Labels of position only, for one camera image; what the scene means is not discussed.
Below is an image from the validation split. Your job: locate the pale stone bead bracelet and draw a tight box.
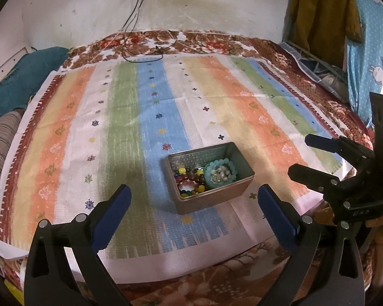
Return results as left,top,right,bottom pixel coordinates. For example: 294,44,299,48
210,164,232,183

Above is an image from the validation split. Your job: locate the light blue bead bracelet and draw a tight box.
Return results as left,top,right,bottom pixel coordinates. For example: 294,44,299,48
203,159,239,188

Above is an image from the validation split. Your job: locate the yellow and black bead bracelet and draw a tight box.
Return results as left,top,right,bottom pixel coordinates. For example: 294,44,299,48
173,164,207,198

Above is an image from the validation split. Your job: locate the striped grey pillow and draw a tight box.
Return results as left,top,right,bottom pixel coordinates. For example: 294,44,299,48
0,110,25,195

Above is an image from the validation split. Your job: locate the blue dotted hanging cloth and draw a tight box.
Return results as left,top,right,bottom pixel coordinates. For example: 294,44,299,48
346,0,383,126

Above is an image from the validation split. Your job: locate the teal pillow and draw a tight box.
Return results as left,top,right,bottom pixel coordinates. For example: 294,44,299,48
0,46,69,118

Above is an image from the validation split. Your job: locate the dark red bead bracelet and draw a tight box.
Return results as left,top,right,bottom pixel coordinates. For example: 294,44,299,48
175,173,208,195

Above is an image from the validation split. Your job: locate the mustard yellow hanging garment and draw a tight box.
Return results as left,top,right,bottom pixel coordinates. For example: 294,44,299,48
289,0,363,67

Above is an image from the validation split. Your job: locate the brown floral blanket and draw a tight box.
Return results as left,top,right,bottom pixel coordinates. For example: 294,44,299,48
0,30,372,305

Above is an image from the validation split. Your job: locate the metal tin box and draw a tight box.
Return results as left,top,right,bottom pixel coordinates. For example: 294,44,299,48
163,142,255,214

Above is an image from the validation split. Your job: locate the colourful striped woven cloth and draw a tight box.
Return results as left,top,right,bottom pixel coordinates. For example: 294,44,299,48
0,55,351,283

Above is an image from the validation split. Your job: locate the plastic storage crate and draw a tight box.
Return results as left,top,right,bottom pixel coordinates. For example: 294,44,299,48
279,42,349,102

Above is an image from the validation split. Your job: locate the black cable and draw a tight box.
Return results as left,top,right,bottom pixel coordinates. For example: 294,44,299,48
119,0,179,64

